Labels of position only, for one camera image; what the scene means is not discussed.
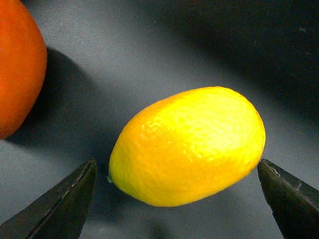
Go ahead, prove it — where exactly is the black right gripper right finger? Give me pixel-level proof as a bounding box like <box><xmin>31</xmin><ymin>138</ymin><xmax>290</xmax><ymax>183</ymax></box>
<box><xmin>257</xmin><ymin>159</ymin><xmax>319</xmax><ymax>239</ymax></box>

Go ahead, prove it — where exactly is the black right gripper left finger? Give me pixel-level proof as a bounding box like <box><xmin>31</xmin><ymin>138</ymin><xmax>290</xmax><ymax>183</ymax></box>
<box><xmin>0</xmin><ymin>159</ymin><xmax>97</xmax><ymax>239</ymax></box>

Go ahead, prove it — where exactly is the large orange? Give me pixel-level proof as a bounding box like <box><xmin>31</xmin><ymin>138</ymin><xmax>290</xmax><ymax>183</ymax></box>
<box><xmin>0</xmin><ymin>0</ymin><xmax>47</xmax><ymax>139</ymax></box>

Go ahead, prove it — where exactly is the yellow lemon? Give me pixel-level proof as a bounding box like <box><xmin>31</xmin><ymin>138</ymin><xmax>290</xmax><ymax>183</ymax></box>
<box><xmin>108</xmin><ymin>86</ymin><xmax>266</xmax><ymax>207</ymax></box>

